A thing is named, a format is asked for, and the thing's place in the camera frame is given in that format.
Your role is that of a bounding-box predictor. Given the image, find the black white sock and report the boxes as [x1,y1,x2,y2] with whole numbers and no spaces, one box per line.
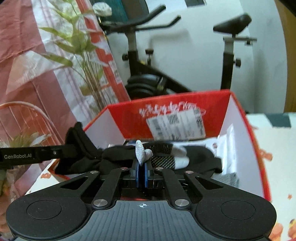
[124,141,223,174]

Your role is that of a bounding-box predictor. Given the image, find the black sleep eye mask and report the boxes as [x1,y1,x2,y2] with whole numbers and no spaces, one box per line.
[55,122,135,175]

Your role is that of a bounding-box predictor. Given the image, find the grey knitted cloth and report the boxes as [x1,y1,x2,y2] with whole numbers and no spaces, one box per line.
[135,140,153,166]

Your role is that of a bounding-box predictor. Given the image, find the red strawberry cardboard box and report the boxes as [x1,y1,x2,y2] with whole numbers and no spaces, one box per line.
[48,89,272,202]

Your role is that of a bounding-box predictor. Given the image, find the pink printed backdrop cloth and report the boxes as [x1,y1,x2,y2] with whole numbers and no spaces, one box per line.
[0,0,132,239]

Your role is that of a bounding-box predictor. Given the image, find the white patterned table mat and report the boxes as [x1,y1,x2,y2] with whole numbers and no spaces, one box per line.
[24,112,296,241]

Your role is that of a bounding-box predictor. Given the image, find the black exercise bike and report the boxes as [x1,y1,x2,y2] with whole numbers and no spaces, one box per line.
[107,1,254,105]

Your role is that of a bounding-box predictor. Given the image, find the wooden door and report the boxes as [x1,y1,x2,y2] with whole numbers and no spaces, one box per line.
[274,1,295,113]

